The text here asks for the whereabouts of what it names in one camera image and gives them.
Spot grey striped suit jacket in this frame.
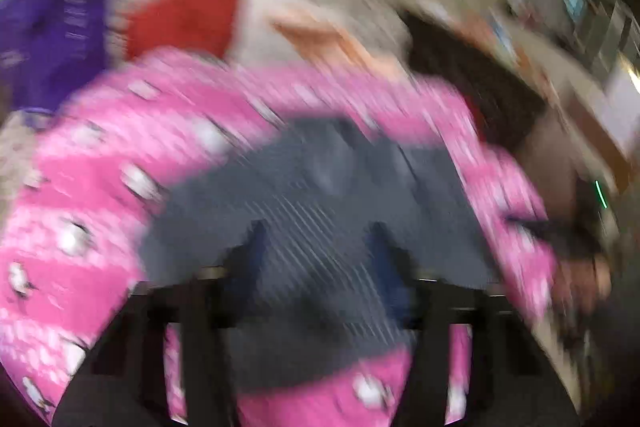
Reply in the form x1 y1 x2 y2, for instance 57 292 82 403
137 117 501 390

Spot red heart-shaped pillow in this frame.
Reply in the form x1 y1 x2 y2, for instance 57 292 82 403
122 0 241 62

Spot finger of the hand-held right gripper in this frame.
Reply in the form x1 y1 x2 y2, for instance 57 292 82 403
505 213 553 239

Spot peach fringed cloth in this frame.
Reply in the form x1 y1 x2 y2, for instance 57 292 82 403
270 7 406 82

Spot pink penguin print blanket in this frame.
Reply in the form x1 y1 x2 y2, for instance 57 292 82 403
0 47 558 427

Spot dark carved wooden cabinet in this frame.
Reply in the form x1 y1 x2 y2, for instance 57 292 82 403
400 9 548 158

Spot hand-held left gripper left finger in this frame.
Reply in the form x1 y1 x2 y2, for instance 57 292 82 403
52 219 268 427

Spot brown wooden furniture panel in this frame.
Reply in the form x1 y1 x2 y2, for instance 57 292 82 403
565 92 633 192

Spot white pillow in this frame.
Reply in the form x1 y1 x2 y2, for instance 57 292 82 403
234 0 311 64

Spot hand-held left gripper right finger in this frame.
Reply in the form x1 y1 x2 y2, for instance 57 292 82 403
367 222 581 427

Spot person's right hand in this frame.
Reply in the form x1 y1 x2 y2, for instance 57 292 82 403
552 256 613 310

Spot purple tote bag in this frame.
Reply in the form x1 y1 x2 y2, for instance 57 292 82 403
0 0 126 128

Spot cluttered bottles and packets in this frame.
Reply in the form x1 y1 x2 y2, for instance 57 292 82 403
450 4 566 98

